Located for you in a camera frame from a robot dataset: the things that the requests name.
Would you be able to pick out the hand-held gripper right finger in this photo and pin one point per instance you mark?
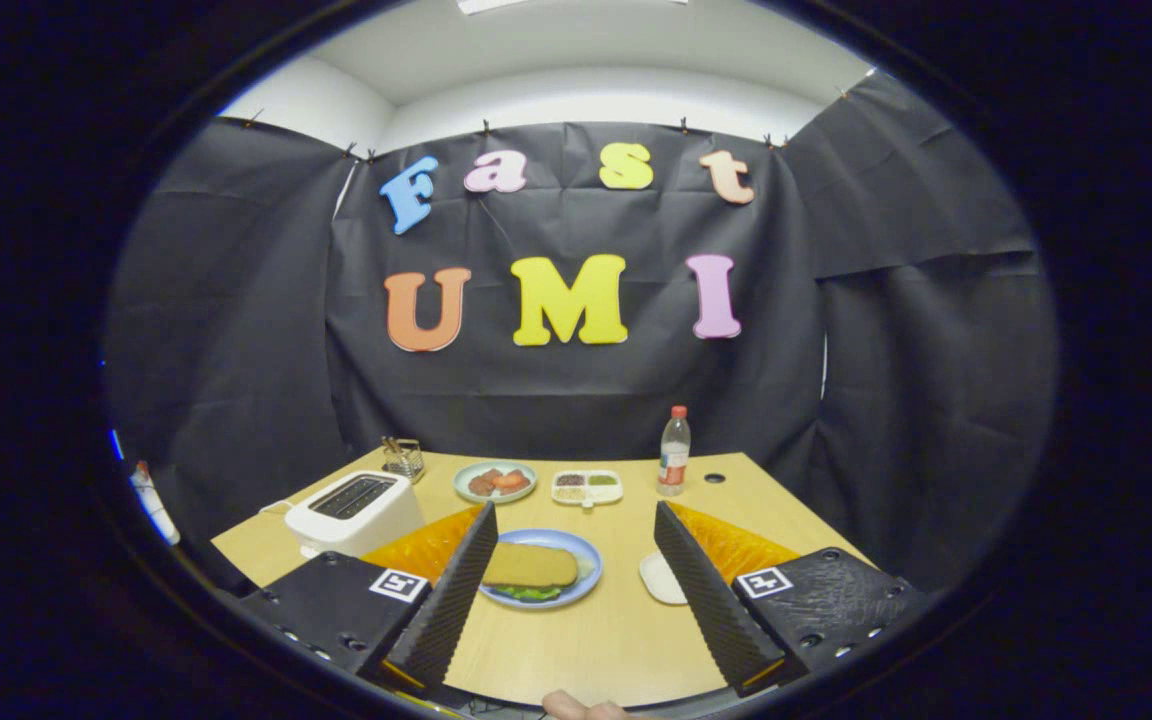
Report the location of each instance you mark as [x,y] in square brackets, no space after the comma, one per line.
[711,605]

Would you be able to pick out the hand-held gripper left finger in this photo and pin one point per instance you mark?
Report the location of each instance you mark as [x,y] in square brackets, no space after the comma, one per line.
[451,605]

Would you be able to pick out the green lettuce leaf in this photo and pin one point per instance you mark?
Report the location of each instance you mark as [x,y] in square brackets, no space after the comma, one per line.
[526,594]

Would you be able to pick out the brown toasted bread slice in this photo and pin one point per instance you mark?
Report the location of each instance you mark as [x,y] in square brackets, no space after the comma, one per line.
[531,565]

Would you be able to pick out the white square plate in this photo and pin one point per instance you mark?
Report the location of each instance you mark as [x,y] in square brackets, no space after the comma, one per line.
[658,580]

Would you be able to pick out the white toaster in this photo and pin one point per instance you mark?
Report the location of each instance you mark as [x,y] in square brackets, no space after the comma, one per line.
[376,525]

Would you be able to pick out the brown meat patty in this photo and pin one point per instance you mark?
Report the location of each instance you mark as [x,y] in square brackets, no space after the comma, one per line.
[518,490]
[481,486]

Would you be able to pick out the blue round plate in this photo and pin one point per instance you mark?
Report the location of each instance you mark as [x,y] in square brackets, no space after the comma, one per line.
[591,560]

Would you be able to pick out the red tomato slice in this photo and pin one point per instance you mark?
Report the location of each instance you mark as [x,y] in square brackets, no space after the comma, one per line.
[508,481]

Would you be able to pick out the pale green round plate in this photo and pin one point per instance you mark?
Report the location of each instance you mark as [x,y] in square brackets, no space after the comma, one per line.
[496,466]

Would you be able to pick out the clear bottle with red cap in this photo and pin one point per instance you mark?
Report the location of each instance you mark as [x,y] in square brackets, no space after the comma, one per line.
[674,460]

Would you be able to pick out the white divided condiment tray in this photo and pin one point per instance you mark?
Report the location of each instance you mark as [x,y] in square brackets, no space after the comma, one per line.
[586,490]

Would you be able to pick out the black backdrop cloth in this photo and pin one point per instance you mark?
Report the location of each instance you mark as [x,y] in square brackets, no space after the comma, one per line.
[576,400]

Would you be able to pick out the white object with red tip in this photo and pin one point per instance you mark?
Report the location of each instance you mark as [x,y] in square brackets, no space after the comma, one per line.
[151,505]

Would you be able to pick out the ceiling light panel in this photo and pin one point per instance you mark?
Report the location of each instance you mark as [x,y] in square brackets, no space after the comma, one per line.
[496,4]

